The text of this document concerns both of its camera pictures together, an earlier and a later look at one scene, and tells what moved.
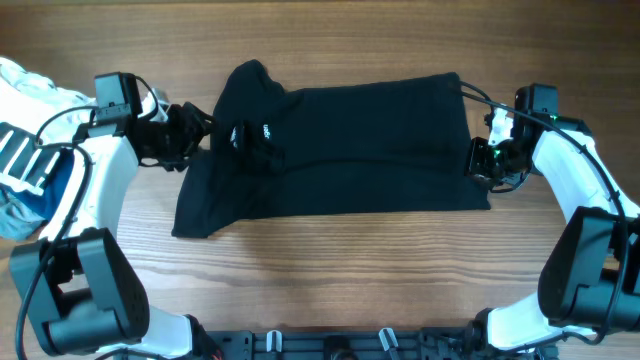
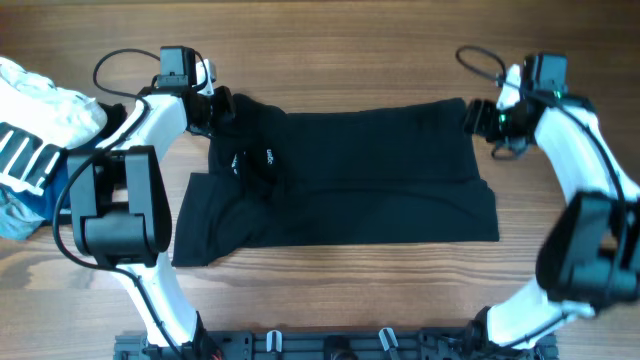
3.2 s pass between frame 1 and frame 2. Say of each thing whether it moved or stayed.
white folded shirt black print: stayed
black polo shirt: moved
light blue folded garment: stayed
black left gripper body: moved
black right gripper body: moved
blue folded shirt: stayed
